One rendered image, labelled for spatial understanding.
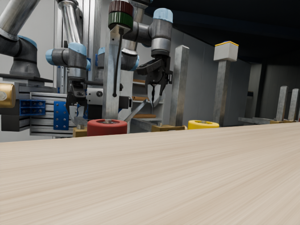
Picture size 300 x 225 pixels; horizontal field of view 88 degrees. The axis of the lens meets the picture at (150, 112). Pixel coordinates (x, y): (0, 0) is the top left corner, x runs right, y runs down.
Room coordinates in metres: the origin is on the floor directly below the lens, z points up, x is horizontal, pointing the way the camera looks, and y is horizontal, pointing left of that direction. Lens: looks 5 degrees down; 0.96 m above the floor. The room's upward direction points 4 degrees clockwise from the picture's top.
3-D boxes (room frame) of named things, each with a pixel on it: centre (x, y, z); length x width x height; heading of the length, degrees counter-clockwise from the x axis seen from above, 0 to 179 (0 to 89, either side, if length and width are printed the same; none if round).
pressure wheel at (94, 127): (0.32, 0.09, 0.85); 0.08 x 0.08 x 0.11
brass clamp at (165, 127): (0.56, -0.08, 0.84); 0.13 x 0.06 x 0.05; 123
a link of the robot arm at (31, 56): (0.98, 0.80, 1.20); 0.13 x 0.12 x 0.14; 164
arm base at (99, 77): (1.05, 0.31, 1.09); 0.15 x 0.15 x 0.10
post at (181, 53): (0.57, -0.10, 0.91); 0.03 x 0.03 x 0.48; 33
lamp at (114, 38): (0.39, 0.09, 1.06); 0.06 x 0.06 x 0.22; 33
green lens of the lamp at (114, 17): (0.39, 0.09, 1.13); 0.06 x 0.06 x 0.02
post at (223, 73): (0.71, -0.32, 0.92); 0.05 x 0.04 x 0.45; 123
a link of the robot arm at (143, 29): (0.71, 0.03, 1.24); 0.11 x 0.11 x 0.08; 24
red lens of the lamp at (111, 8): (0.39, 0.09, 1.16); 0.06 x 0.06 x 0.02
